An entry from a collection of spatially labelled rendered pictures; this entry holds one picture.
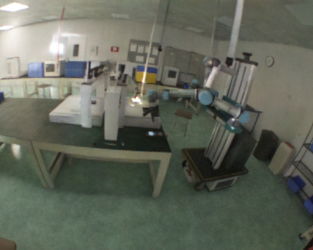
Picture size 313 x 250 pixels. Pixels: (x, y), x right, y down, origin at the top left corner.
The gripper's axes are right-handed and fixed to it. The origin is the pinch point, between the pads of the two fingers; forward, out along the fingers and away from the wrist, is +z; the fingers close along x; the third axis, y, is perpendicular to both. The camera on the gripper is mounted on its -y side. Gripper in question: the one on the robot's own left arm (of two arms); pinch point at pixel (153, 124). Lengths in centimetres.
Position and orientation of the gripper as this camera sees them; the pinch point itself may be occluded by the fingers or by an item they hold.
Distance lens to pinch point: 152.9
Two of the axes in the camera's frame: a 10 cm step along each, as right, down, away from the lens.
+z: 0.9, 8.6, 5.0
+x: -2.2, -4.7, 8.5
